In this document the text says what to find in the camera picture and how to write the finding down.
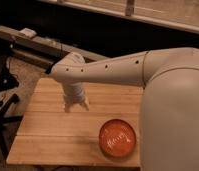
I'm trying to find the black tripod stand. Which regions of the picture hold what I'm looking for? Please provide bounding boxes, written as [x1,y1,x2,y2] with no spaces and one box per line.
[0,39,24,160]

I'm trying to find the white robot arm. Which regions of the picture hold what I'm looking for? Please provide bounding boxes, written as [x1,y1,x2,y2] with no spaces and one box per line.
[49,47,199,171]

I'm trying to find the small white box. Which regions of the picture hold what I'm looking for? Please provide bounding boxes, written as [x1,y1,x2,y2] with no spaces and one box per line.
[19,28,36,38]

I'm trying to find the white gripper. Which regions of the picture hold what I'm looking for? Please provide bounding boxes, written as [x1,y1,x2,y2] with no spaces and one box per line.
[62,83,89,113]

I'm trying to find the wooden window frame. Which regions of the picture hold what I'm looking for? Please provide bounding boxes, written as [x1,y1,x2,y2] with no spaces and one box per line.
[40,0,199,34]

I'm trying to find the orange ceramic bowl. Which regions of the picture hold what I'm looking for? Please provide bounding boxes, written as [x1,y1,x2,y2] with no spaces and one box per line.
[99,119,137,158]

